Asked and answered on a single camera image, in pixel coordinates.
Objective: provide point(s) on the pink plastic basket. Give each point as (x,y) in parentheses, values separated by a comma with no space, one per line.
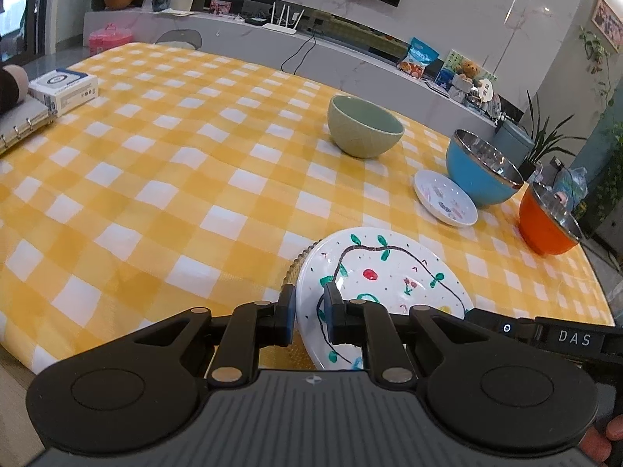
(111,39)

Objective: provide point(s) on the white cardboard box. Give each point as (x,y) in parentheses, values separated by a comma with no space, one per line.
(63,90)

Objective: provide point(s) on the yellow checked tablecloth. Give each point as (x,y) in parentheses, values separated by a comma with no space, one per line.
(170,180)

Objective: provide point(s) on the framed wall picture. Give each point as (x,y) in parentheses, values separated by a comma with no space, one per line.
(608,22)

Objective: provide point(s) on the orange steel-lined bowl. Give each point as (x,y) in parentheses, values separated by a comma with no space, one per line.
(538,228)

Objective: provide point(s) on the long-leaved potted plant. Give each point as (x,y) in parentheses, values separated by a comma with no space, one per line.
(542,136)

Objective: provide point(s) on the brown teddy bear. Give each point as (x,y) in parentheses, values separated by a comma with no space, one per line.
(465,80)

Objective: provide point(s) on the small white sticker plate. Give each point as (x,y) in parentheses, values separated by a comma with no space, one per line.
(445,199)

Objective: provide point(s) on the grey chair back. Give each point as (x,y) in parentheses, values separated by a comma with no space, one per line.
(179,38)

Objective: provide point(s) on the white media console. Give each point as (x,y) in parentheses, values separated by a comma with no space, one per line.
(350,61)

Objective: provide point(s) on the teal cabinet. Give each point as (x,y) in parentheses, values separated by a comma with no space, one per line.
(513,143)

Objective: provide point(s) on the white router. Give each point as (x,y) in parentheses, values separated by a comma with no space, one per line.
(280,28)

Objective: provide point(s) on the pink photo card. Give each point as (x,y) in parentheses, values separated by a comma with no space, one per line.
(220,8)

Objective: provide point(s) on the large white vine-painted plate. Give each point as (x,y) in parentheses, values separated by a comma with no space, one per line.
(389,258)

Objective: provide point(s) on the hanging vine plant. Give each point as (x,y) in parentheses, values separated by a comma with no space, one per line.
(597,51)

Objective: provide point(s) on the dark planter with ivy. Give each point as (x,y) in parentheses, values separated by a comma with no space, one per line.
(612,175)

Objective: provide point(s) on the light green ceramic bowl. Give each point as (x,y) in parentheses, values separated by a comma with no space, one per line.
(362,131)

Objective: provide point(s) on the blue plastic bag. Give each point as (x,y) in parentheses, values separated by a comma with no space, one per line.
(574,185)

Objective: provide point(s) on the blue snack bag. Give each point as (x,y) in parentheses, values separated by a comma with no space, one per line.
(418,58)

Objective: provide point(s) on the green picture book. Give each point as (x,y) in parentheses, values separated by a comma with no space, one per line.
(457,61)

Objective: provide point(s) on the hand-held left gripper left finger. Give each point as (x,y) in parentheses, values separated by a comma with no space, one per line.
(290,309)

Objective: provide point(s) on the clear beaded-rim plate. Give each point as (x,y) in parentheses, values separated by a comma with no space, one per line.
(294,267)

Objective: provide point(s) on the blue steel-lined bowl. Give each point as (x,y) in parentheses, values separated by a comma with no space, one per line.
(469,180)

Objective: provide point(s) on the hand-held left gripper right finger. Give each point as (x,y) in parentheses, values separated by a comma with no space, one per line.
(330,312)

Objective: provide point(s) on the person's right hand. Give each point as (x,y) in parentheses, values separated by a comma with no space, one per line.
(609,440)

